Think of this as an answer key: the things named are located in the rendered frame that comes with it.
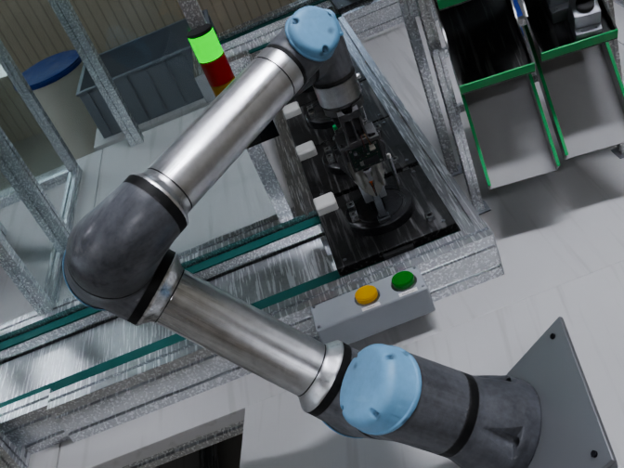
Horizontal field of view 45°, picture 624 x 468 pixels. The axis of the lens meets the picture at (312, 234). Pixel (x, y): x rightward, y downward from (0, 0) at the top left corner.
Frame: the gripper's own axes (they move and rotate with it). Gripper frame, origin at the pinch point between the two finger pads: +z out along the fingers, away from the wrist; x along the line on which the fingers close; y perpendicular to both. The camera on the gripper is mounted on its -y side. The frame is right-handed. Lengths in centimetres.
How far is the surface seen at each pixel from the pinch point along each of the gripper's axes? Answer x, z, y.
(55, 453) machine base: -76, 21, 13
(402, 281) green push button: -1.7, 10.2, 16.3
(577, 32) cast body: 41.5, -14.9, 1.9
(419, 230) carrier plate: 5.1, 10.3, 3.8
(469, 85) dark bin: 21.6, -13.1, 1.6
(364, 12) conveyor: 23, 12, -123
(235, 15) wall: -26, 72, -377
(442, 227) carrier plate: 9.3, 10.3, 5.4
